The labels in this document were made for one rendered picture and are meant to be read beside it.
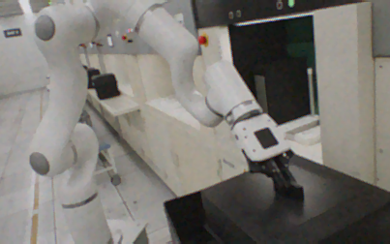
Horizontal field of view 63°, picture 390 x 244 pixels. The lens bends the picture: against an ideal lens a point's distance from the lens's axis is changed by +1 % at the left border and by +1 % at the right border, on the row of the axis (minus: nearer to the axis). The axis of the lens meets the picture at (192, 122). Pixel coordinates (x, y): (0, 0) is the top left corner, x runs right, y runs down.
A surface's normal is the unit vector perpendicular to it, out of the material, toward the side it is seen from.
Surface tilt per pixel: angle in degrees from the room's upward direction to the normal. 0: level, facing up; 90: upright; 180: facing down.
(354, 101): 90
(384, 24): 90
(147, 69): 90
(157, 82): 90
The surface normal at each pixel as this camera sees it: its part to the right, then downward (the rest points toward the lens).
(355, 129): -0.89, 0.28
